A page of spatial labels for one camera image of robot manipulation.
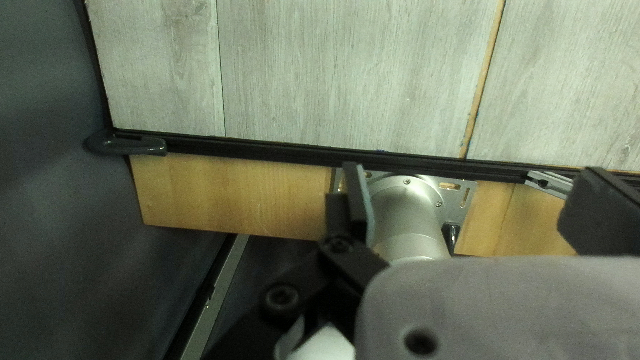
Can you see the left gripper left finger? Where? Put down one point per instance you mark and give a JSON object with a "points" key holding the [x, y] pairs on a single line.
{"points": [[345, 250]]}

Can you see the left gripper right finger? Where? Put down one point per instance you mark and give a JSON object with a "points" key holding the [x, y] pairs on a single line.
{"points": [[605, 215]]}

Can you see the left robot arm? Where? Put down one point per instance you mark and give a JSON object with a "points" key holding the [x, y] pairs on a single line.
{"points": [[405, 220]]}

